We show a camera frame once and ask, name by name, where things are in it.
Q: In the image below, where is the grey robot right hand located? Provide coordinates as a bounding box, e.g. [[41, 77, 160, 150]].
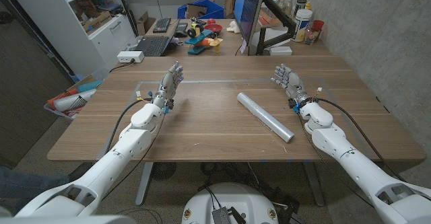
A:
[[271, 63, 313, 109]]

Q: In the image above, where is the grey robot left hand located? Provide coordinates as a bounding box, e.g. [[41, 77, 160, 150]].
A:
[[152, 61, 185, 112]]

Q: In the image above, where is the clear plastic wrap roll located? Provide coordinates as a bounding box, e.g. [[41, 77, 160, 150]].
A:
[[236, 91, 295, 143]]

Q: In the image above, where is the white bubble wrap roll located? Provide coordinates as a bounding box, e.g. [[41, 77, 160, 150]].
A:
[[53, 88, 98, 112]]

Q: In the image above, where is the small white box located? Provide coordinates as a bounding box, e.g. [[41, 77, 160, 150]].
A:
[[269, 46, 293, 57]]

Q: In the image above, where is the black laptop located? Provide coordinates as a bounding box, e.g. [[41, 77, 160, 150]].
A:
[[134, 18, 181, 57]]

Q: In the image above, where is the white power strip box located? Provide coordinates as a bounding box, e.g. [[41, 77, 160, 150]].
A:
[[117, 50, 145, 64]]

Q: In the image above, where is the clear glass jar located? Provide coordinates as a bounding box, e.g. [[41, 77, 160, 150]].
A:
[[304, 27, 319, 46]]

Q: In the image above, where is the white wipes canister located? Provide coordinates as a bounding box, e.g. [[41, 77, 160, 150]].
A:
[[291, 8, 313, 43]]

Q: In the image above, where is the colourful toy airplane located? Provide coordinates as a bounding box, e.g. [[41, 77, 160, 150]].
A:
[[184, 17, 224, 55]]

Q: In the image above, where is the black keyboard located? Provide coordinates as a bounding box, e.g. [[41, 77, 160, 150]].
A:
[[152, 17, 172, 34]]

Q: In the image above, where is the open cardboard box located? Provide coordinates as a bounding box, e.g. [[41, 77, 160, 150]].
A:
[[136, 11, 156, 36]]

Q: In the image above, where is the red bowl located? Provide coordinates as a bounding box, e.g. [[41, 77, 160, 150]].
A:
[[204, 23, 224, 34]]

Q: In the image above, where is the dark lidded jar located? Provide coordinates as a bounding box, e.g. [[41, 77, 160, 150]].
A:
[[294, 0, 308, 16]]

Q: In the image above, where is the white shelf cabinet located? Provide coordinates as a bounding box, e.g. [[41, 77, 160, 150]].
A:
[[3, 0, 139, 77]]

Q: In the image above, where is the teal roll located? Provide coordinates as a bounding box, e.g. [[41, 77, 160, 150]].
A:
[[76, 79, 104, 94]]

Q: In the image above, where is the white plush toy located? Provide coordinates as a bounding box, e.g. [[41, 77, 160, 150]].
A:
[[226, 20, 241, 34]]

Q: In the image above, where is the black round floor fan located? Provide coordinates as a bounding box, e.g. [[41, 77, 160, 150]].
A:
[[150, 162, 177, 181]]

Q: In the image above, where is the blue plastic bin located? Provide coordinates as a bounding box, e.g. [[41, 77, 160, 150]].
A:
[[177, 0, 226, 20]]

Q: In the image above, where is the flat computer monitor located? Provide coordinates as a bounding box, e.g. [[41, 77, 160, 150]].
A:
[[233, 0, 267, 46]]

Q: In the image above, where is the cardboard box with print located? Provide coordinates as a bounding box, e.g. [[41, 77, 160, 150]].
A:
[[82, 11, 112, 33]]

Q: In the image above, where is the grey table leg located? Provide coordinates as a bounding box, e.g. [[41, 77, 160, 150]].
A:
[[135, 162, 154, 207], [302, 162, 326, 207]]

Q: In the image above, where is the orange roll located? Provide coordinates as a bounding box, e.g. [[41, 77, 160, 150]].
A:
[[46, 88, 79, 110]]

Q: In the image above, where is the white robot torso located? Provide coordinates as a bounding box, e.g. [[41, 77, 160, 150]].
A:
[[181, 182, 279, 224]]

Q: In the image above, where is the grey finned module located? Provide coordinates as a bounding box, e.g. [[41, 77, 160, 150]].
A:
[[211, 207, 233, 224]]

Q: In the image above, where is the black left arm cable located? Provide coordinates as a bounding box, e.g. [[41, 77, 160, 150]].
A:
[[104, 98, 153, 154]]

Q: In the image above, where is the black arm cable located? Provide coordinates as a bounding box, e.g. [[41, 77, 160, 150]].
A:
[[314, 97, 408, 184], [104, 98, 153, 154]]

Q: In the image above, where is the wire floor basket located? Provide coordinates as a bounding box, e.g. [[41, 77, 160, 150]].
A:
[[43, 79, 104, 120]]

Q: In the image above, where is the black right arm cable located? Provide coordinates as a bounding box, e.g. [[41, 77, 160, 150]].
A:
[[314, 97, 408, 184]]

